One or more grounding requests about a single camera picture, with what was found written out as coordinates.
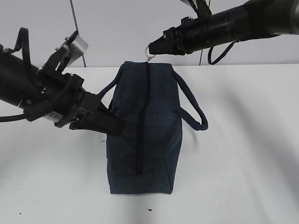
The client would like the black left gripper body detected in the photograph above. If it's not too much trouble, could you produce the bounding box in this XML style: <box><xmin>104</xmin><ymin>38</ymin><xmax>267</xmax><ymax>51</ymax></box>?
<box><xmin>25</xmin><ymin>72</ymin><xmax>103</xmax><ymax>128</ymax></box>

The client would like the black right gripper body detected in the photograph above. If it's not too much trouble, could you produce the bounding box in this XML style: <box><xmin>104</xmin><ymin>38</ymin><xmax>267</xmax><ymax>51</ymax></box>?
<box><xmin>163</xmin><ymin>16</ymin><xmax>194</xmax><ymax>56</ymax></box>

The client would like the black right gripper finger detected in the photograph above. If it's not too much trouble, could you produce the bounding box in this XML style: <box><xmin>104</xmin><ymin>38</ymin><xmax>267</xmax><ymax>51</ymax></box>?
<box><xmin>149</xmin><ymin>36</ymin><xmax>185</xmax><ymax>56</ymax></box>

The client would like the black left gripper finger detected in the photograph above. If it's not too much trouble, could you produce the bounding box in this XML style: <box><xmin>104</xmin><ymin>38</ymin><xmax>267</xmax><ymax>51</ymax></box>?
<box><xmin>69</xmin><ymin>118</ymin><xmax>107</xmax><ymax>133</ymax></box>
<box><xmin>83</xmin><ymin>111</ymin><xmax>124</xmax><ymax>135</ymax></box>

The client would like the dark blue lunch bag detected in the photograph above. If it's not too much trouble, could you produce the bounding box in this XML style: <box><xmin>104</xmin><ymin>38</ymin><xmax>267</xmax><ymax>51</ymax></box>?
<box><xmin>100</xmin><ymin>61</ymin><xmax>208</xmax><ymax>195</ymax></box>

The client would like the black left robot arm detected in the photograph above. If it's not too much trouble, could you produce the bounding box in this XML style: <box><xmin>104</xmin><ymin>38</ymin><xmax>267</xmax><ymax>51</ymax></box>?
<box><xmin>0</xmin><ymin>48</ymin><xmax>124</xmax><ymax>135</ymax></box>

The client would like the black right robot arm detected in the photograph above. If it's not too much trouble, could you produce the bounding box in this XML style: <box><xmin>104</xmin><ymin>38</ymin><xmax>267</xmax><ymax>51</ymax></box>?
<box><xmin>148</xmin><ymin>0</ymin><xmax>299</xmax><ymax>65</ymax></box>

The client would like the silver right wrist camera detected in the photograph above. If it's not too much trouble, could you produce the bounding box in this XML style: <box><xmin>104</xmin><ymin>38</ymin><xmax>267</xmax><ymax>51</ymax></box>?
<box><xmin>181</xmin><ymin>0</ymin><xmax>212</xmax><ymax>17</ymax></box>

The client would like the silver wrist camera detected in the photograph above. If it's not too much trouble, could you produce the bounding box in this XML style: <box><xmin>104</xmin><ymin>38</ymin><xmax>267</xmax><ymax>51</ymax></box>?
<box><xmin>181</xmin><ymin>0</ymin><xmax>212</xmax><ymax>17</ymax></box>
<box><xmin>42</xmin><ymin>30</ymin><xmax>89</xmax><ymax>75</ymax></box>

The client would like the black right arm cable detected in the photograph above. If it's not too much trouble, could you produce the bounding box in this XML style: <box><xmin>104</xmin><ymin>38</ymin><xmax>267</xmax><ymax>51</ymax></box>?
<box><xmin>207</xmin><ymin>41</ymin><xmax>240</xmax><ymax>65</ymax></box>

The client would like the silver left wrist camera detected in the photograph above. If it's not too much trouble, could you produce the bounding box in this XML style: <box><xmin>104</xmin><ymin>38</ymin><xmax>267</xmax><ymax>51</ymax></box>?
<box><xmin>42</xmin><ymin>30</ymin><xmax>89</xmax><ymax>75</ymax></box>

